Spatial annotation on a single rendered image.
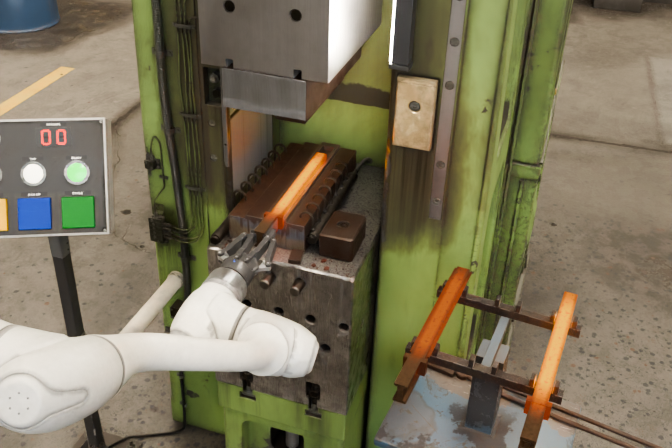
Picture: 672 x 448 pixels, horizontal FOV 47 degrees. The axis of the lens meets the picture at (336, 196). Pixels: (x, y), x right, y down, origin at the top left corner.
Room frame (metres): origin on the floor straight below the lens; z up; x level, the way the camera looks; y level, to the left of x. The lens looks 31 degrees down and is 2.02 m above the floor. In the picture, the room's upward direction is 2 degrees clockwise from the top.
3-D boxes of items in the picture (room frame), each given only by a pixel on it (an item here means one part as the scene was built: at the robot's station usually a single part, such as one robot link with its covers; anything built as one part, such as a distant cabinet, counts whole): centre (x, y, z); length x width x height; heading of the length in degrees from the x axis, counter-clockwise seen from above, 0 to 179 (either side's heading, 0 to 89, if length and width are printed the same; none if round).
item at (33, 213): (1.55, 0.71, 1.01); 0.07 x 0.05 x 0.07; 98
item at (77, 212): (1.56, 0.61, 1.01); 0.07 x 0.05 x 0.07; 98
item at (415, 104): (1.62, -0.17, 1.27); 0.09 x 0.02 x 0.17; 73
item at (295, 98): (1.79, 0.10, 1.32); 0.42 x 0.20 x 0.10; 163
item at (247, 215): (1.79, 0.10, 0.96); 0.42 x 0.20 x 0.09; 163
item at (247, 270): (1.38, 0.21, 0.99); 0.09 x 0.08 x 0.07; 163
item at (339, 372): (1.78, 0.05, 0.69); 0.56 x 0.38 x 0.45; 163
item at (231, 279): (1.31, 0.23, 0.99); 0.09 x 0.06 x 0.09; 73
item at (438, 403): (1.25, -0.34, 0.68); 0.40 x 0.30 x 0.02; 67
